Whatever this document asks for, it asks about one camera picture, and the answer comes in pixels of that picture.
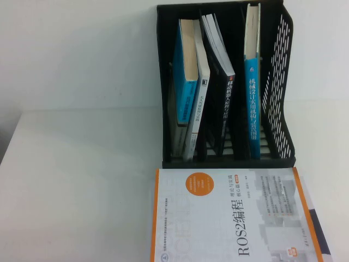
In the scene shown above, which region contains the teal hardcover book yellow back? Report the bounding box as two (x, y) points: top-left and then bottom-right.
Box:
(243, 2), (262, 160)

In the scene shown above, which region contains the white orange ROS2 book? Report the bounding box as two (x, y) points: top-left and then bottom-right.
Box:
(148, 166), (326, 262)

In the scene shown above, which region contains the blue paperback book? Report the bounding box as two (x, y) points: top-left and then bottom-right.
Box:
(173, 18), (200, 127)

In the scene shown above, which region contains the white spine paperback book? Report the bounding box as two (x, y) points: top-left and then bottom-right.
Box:
(182, 19), (212, 162)

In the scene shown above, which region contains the black plastic book stand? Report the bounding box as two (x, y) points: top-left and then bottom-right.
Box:
(156, 0), (297, 170)

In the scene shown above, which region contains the black spine robotics book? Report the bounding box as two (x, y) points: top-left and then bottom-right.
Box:
(201, 13), (237, 158)

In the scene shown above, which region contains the white book dark purple patch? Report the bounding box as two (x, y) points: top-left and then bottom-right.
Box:
(296, 174), (335, 259)

